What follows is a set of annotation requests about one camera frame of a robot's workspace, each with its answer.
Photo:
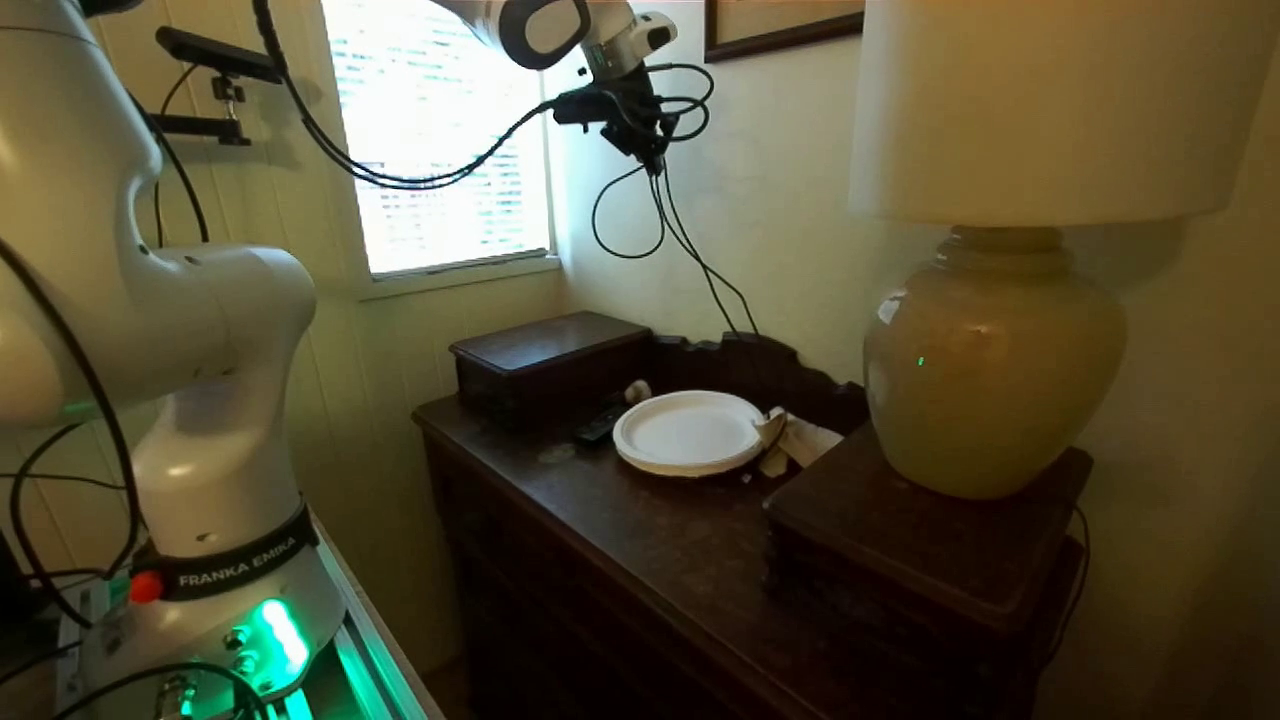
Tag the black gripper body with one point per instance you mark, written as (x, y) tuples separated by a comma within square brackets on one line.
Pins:
[(617, 103)]

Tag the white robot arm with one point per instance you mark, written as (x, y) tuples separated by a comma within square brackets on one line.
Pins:
[(95, 319)]

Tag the robot base platform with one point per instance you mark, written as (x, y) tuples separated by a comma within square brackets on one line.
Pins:
[(294, 646)]

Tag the window with blinds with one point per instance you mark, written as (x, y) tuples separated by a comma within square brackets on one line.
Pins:
[(427, 98)]

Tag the dark wooden box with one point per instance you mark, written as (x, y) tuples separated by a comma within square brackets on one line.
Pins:
[(551, 365)]

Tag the white paper plate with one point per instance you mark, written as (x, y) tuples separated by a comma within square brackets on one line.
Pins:
[(690, 432)]

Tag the white crumpled paper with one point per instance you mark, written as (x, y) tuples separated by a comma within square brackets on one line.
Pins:
[(791, 442)]

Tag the beige ceramic table lamp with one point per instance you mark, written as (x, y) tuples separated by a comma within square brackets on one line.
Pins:
[(1008, 125)]

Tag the dark wooden dresser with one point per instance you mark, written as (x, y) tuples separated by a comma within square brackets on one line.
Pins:
[(606, 595)]

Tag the dark wooden lamp stand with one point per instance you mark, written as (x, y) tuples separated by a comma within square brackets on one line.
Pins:
[(968, 556)]

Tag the picture frame on wall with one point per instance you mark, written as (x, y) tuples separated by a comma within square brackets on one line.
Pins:
[(770, 25)]

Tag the black camera on mount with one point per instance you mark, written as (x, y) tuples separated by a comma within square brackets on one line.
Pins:
[(229, 70)]

